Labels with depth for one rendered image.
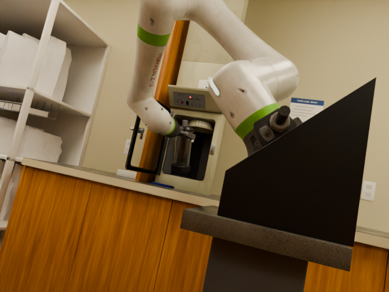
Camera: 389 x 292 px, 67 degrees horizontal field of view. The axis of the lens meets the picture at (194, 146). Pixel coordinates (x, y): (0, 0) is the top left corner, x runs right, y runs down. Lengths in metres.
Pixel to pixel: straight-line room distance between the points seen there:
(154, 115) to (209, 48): 0.81
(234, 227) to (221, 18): 0.66
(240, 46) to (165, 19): 0.25
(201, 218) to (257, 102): 0.31
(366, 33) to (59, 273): 2.35
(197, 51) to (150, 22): 0.90
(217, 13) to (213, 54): 0.84
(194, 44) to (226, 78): 1.17
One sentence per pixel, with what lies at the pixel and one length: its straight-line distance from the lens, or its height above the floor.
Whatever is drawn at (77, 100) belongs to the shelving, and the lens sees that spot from 2.71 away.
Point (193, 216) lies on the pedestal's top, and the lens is 0.61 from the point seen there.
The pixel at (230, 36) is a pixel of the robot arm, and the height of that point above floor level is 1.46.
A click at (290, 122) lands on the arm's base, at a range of 0.68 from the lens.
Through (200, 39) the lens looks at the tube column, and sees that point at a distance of 1.91.
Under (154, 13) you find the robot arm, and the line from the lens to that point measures 1.00.
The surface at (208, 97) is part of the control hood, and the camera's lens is 1.65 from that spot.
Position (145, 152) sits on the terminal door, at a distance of 1.59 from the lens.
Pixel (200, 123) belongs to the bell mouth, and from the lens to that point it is 1.74.
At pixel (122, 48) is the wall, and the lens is 2.67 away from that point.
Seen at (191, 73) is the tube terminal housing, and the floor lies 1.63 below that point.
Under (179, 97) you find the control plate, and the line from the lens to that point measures 1.72.
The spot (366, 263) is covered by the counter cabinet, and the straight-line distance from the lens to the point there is 1.39.
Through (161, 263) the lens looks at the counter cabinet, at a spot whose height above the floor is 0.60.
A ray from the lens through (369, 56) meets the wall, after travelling 2.32.
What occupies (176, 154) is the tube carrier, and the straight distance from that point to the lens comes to 1.53.
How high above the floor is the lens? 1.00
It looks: 7 degrees up
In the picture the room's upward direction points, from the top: 12 degrees clockwise
